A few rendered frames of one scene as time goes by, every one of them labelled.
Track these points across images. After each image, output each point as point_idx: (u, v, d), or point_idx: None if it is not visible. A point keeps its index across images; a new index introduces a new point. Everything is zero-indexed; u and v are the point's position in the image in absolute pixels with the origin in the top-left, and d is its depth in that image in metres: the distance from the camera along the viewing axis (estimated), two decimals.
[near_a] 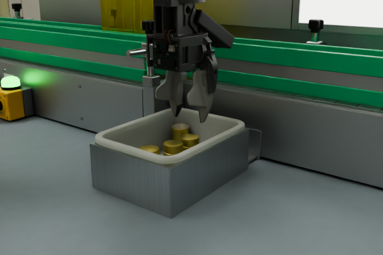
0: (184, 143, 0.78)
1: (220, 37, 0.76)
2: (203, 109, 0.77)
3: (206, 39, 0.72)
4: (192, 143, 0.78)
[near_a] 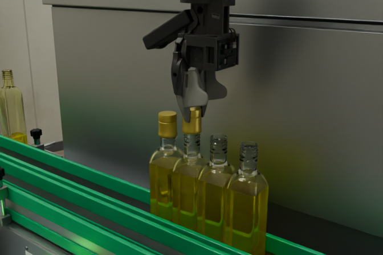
0: (200, 112, 0.77)
1: (178, 36, 0.79)
2: None
3: None
4: (200, 111, 0.78)
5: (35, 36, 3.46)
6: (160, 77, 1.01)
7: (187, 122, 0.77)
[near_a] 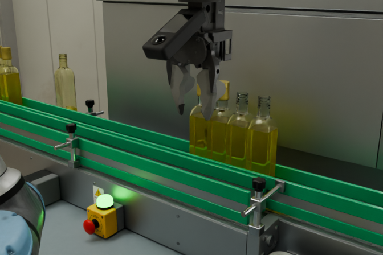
0: (228, 85, 1.08)
1: None
2: (179, 105, 0.79)
3: None
4: (228, 83, 1.10)
5: (56, 32, 3.77)
6: None
7: None
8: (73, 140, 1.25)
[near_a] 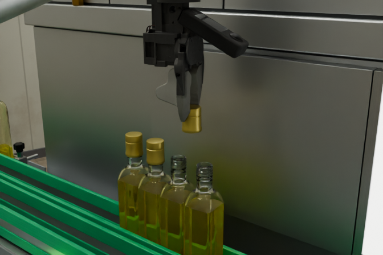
0: (162, 145, 0.84)
1: (212, 42, 0.70)
2: (190, 110, 0.76)
3: (179, 40, 0.71)
4: (163, 143, 0.85)
5: (28, 42, 3.53)
6: (133, 96, 1.07)
7: (150, 154, 0.84)
8: None
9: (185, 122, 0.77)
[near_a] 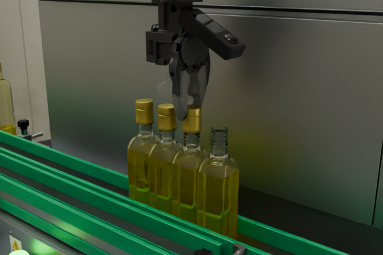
0: (175, 110, 0.81)
1: (206, 43, 0.70)
2: (187, 110, 0.76)
3: (176, 39, 0.72)
4: None
5: (30, 33, 3.49)
6: (141, 68, 1.04)
7: (162, 119, 0.80)
8: None
9: (183, 121, 0.77)
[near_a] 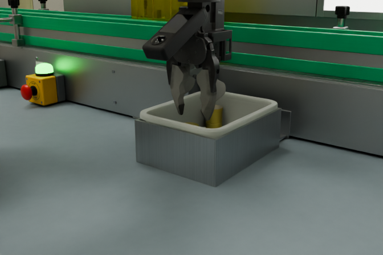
0: None
1: None
2: (179, 105, 0.79)
3: None
4: None
5: None
6: None
7: None
8: (15, 15, 1.22)
9: None
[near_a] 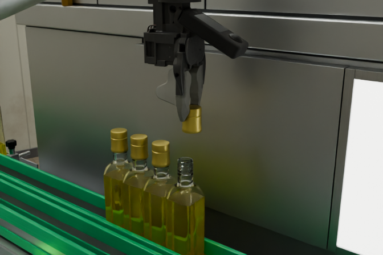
0: (146, 140, 0.87)
1: (212, 42, 0.70)
2: (189, 110, 0.76)
3: (179, 40, 0.71)
4: (147, 139, 0.88)
5: (25, 42, 3.55)
6: (120, 94, 1.10)
7: (134, 149, 0.86)
8: None
9: (153, 156, 0.84)
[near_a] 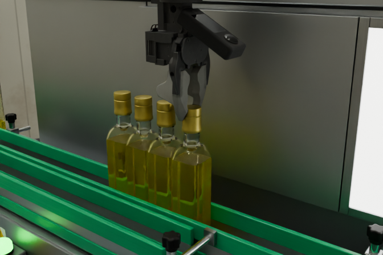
0: (150, 101, 0.84)
1: (206, 43, 0.70)
2: (187, 110, 0.76)
3: (176, 39, 0.72)
4: (151, 99, 0.85)
5: (25, 32, 3.52)
6: (123, 61, 1.07)
7: (138, 110, 0.83)
8: None
9: (158, 115, 0.81)
